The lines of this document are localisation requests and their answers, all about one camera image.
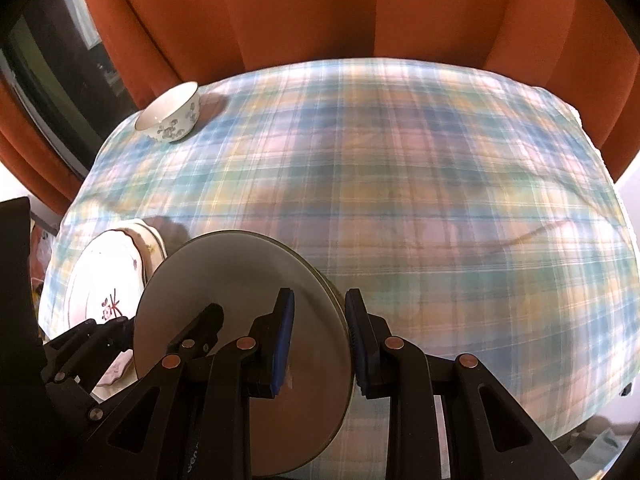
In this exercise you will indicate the orange curtain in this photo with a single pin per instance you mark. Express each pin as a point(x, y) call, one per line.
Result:
point(325, 5)

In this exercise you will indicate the grey cloth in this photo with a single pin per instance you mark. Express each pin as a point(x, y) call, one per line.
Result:
point(607, 442)

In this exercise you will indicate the dark glass window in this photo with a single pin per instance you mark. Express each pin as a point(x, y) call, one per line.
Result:
point(60, 75)

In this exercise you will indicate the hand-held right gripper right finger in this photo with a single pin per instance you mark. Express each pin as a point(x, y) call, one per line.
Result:
point(357, 350)

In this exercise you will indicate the pink floral scalloped plate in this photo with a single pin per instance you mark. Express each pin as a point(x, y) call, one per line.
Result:
point(100, 280)

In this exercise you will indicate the blue floral bowl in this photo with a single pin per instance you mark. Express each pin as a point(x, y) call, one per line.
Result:
point(172, 125)

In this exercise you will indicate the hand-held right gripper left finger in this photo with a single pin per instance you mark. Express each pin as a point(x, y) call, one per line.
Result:
point(282, 345)

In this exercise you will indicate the grey round plate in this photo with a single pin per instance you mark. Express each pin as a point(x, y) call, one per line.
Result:
point(225, 270)

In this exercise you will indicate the yellow floral plate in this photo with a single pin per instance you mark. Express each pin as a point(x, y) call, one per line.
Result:
point(152, 247)

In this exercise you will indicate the plaid tablecloth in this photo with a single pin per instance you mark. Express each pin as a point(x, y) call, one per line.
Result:
point(425, 210)

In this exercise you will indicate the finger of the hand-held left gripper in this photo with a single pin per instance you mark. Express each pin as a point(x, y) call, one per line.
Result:
point(200, 327)
point(80, 355)

